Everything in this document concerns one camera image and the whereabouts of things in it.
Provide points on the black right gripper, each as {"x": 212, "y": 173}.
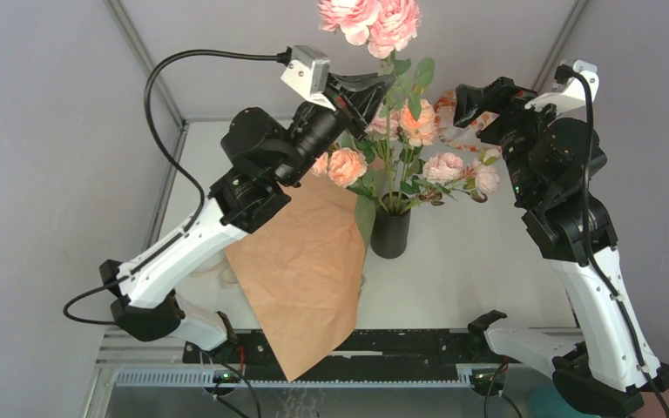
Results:
{"x": 497, "y": 97}

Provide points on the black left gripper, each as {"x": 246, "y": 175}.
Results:
{"x": 358, "y": 98}

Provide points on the pink rose stem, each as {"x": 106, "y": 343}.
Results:
{"x": 383, "y": 131}

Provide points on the peach rose stem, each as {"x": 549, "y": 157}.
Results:
{"x": 419, "y": 129}

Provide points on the pink flower bouquet green wrap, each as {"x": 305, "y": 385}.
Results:
{"x": 385, "y": 28}

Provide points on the peach pink flower stem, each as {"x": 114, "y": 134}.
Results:
{"x": 349, "y": 169}

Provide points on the pale pink flower stem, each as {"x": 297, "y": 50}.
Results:
{"x": 446, "y": 175}

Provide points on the orange wrapping paper sheet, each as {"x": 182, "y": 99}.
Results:
{"x": 302, "y": 273}

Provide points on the cream printed ribbon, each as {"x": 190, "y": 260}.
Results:
{"x": 218, "y": 267}

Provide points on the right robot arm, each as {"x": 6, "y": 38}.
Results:
{"x": 607, "y": 372}

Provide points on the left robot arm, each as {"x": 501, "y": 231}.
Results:
{"x": 266, "y": 159}

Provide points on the black conical vase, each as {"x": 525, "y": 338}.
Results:
{"x": 390, "y": 232}

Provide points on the orange floral cloth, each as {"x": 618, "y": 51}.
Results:
{"x": 463, "y": 139}

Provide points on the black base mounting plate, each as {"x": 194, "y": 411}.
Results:
{"x": 370, "y": 355}

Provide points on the teal cup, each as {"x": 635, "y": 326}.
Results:
{"x": 546, "y": 402}

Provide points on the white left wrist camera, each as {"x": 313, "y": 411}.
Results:
{"x": 306, "y": 73}

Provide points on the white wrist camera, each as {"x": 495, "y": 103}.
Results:
{"x": 306, "y": 73}
{"x": 568, "y": 93}

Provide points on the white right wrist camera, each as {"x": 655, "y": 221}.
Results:
{"x": 568, "y": 93}

